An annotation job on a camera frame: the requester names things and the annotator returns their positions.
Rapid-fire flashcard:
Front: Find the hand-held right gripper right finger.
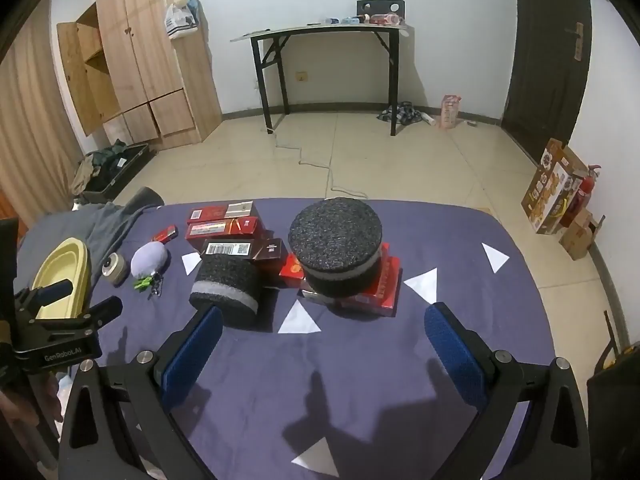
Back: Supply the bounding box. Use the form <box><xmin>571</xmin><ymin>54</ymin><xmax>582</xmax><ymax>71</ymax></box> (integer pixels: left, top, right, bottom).
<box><xmin>423</xmin><ymin>302</ymin><xmax>593</xmax><ymax>480</ymax></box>

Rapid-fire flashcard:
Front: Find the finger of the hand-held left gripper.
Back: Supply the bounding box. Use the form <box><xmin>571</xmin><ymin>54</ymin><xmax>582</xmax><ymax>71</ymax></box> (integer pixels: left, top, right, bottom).
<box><xmin>14</xmin><ymin>281</ymin><xmax>74</xmax><ymax>321</ymax></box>
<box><xmin>65</xmin><ymin>296</ymin><xmax>124</xmax><ymax>333</ymax></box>

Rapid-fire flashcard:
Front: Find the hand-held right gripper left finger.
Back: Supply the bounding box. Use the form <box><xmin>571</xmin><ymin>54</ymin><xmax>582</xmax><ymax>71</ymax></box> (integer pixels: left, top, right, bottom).
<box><xmin>59</xmin><ymin>304</ymin><xmax>224</xmax><ymax>480</ymax></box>

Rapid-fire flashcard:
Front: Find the pale yellow plastic basin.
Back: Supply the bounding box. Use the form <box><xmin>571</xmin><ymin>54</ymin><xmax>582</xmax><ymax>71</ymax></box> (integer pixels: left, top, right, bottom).
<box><xmin>31</xmin><ymin>238</ymin><xmax>93</xmax><ymax>321</ymax></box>

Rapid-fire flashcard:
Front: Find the small round tape roll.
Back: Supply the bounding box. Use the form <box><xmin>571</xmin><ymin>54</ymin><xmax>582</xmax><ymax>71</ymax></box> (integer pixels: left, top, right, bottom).
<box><xmin>101</xmin><ymin>254</ymin><xmax>127</xmax><ymax>287</ymax></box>

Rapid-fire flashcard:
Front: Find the small black foam cylinder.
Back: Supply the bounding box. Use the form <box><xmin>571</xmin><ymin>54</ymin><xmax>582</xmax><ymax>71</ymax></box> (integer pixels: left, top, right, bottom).
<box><xmin>189</xmin><ymin>254</ymin><xmax>261</xmax><ymax>330</ymax></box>

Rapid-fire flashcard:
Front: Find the purple plush pouch with keychain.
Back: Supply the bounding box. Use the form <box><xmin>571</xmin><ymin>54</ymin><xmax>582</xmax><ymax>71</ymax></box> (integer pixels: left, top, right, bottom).
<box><xmin>130</xmin><ymin>241</ymin><xmax>170</xmax><ymax>301</ymax></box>

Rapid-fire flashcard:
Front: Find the large red carton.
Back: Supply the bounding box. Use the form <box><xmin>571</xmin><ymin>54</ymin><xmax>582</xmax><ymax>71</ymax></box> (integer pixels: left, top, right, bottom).
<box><xmin>299</xmin><ymin>256</ymin><xmax>404</xmax><ymax>318</ymax></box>

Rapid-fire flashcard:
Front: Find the dark box with white label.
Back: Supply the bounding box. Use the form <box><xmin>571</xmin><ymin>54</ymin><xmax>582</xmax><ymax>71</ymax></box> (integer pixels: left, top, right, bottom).
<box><xmin>200</xmin><ymin>239</ymin><xmax>257</xmax><ymax>261</ymax></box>

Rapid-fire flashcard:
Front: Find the red box with gold stripe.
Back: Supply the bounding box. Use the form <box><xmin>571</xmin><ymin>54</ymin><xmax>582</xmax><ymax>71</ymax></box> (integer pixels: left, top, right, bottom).
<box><xmin>185</xmin><ymin>217</ymin><xmax>266</xmax><ymax>242</ymax></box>

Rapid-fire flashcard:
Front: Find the small red and gold box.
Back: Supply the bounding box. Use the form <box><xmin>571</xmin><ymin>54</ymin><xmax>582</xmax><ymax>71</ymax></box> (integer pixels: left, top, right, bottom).
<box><xmin>277</xmin><ymin>254</ymin><xmax>307</xmax><ymax>288</ymax></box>

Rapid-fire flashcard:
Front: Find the red box with silver panel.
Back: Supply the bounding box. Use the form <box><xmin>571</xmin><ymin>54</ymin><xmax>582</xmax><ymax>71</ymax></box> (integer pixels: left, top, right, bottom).
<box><xmin>186</xmin><ymin>201</ymin><xmax>258</xmax><ymax>225</ymax></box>

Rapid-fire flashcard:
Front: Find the large black foam cylinder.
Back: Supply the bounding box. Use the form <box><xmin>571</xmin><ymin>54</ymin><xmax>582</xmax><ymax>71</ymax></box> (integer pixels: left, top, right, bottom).
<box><xmin>288</xmin><ymin>197</ymin><xmax>385</xmax><ymax>306</ymax></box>

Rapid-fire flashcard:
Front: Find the person's left hand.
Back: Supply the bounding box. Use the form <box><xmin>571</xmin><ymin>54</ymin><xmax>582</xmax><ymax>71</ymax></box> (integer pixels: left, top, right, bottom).
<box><xmin>0</xmin><ymin>370</ymin><xmax>63</xmax><ymax>428</ymax></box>

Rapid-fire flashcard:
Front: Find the grey cloth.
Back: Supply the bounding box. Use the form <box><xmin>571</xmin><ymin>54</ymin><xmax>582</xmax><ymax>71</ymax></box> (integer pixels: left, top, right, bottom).
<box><xmin>27</xmin><ymin>186</ymin><xmax>166</xmax><ymax>281</ymax></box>

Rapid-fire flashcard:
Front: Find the open black suitcase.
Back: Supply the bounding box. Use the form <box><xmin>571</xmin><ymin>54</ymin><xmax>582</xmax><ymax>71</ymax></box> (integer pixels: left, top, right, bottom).
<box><xmin>70</xmin><ymin>140</ymin><xmax>151</xmax><ymax>206</ymax></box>

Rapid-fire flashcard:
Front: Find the black bag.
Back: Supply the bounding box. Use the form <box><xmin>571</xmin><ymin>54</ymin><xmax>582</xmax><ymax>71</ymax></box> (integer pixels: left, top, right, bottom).
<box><xmin>586</xmin><ymin>310</ymin><xmax>640</xmax><ymax>480</ymax></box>

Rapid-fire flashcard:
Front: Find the small brown cardboard box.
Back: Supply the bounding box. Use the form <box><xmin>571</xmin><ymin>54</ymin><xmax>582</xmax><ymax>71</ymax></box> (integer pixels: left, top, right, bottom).
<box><xmin>559</xmin><ymin>207</ymin><xmax>606</xmax><ymax>261</ymax></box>

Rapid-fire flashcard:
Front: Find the beige curtain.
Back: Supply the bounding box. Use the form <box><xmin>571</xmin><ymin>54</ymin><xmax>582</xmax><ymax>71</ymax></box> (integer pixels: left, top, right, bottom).
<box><xmin>0</xmin><ymin>5</ymin><xmax>86</xmax><ymax>211</ymax></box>

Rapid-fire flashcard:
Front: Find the printed cardboard box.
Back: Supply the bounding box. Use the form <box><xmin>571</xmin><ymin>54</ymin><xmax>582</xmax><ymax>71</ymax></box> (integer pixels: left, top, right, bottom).
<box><xmin>521</xmin><ymin>138</ymin><xmax>588</xmax><ymax>235</ymax></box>

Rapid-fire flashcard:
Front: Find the red fire extinguisher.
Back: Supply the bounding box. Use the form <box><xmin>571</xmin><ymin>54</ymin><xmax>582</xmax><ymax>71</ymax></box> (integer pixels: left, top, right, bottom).
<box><xmin>560</xmin><ymin>164</ymin><xmax>602</xmax><ymax>228</ymax></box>

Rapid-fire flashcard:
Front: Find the pink carton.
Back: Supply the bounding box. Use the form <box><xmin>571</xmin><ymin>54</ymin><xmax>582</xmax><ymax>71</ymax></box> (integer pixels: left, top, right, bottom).
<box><xmin>439</xmin><ymin>94</ymin><xmax>462</xmax><ymax>130</ymax></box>

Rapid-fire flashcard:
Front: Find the plaid cloth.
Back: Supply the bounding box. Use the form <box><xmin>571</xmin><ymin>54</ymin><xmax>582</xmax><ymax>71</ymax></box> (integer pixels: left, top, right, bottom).
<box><xmin>376</xmin><ymin>101</ymin><xmax>423</xmax><ymax>126</ymax></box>

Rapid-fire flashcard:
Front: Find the wooden wardrobe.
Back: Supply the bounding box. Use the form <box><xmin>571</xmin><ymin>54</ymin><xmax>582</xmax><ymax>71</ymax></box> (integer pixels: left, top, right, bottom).
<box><xmin>56</xmin><ymin>0</ymin><xmax>223</xmax><ymax>152</ymax></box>

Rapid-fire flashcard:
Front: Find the white plastic bag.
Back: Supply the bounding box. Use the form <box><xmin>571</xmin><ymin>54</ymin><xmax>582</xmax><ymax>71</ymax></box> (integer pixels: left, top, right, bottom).
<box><xmin>165</xmin><ymin>2</ymin><xmax>199</xmax><ymax>41</ymax></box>

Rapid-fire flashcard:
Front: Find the black door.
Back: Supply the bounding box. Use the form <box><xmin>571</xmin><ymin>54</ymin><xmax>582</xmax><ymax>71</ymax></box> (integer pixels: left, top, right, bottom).
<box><xmin>501</xmin><ymin>0</ymin><xmax>593</xmax><ymax>161</ymax></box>

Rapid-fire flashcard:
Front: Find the black-legged folding table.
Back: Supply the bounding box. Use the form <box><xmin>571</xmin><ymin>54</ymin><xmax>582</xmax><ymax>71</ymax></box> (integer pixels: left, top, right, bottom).
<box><xmin>230</xmin><ymin>22</ymin><xmax>416</xmax><ymax>137</ymax></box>

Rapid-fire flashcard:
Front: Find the white cable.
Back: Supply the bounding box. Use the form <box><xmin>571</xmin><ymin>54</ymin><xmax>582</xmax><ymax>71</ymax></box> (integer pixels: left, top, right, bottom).
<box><xmin>267</xmin><ymin>125</ymin><xmax>368</xmax><ymax>198</ymax></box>

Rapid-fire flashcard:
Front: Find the door handle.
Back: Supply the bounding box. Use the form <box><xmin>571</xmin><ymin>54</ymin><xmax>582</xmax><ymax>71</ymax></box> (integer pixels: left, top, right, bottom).
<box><xmin>565</xmin><ymin>22</ymin><xmax>586</xmax><ymax>61</ymax></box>

